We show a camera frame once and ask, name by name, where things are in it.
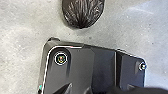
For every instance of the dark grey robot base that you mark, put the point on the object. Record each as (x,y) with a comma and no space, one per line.
(90,70)

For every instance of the black plastic trash bag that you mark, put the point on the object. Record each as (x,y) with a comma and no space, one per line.
(82,12)

